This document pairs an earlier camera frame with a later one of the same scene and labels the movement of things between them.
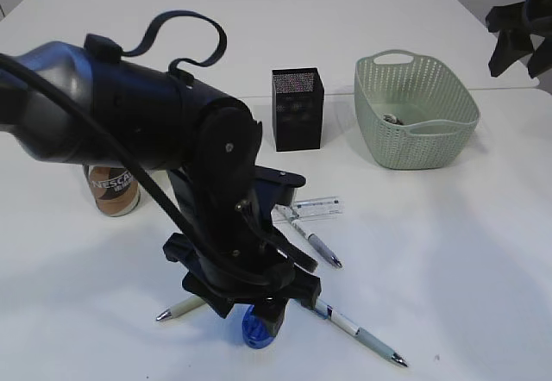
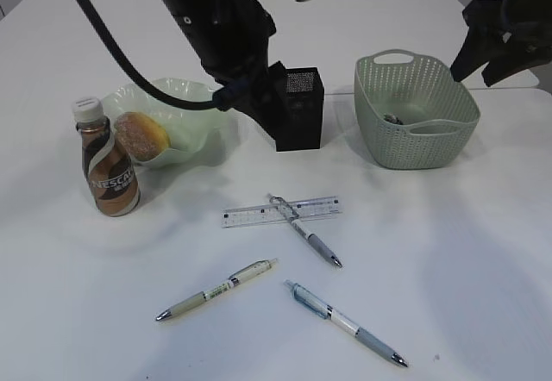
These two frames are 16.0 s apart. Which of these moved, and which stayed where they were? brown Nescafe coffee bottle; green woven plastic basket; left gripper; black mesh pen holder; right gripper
Moved: left gripper; right gripper
Stayed: green woven plastic basket; brown Nescafe coffee bottle; black mesh pen holder
